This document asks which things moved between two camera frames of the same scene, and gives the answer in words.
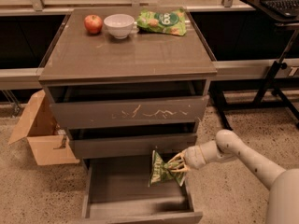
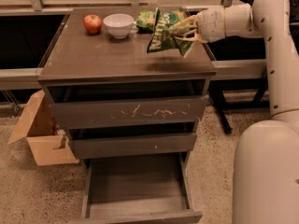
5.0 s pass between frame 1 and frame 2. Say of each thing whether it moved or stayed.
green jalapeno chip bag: moved
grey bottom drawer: stayed
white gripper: moved
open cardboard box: stayed
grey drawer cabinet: stayed
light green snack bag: stayed
